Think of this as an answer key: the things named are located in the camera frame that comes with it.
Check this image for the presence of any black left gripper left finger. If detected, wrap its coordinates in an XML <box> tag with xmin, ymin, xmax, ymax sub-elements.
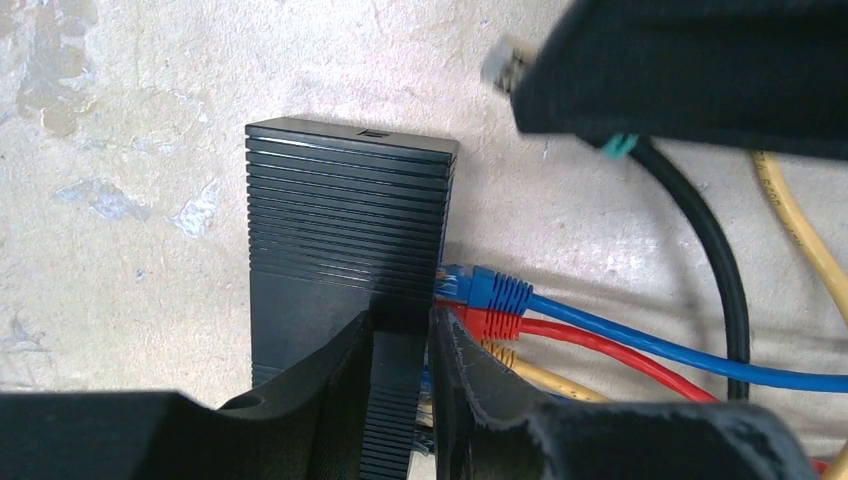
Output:
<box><xmin>1</xmin><ymin>313</ymin><xmax>374</xmax><ymax>479</ymax></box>

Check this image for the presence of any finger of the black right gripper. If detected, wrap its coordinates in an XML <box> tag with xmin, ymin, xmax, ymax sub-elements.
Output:
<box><xmin>511</xmin><ymin>1</ymin><xmax>847</xmax><ymax>159</ymax></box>

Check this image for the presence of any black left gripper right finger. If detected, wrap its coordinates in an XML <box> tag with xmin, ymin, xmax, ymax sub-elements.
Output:
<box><xmin>428</xmin><ymin>307</ymin><xmax>816</xmax><ymax>479</ymax></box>

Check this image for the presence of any black ethernet cable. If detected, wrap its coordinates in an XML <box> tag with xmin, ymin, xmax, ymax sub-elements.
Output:
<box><xmin>482</xmin><ymin>36</ymin><xmax>751</xmax><ymax>402</ymax></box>

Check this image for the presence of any black network switch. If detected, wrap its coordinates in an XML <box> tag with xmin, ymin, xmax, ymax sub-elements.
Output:
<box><xmin>245</xmin><ymin>117</ymin><xmax>460</xmax><ymax>479</ymax></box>

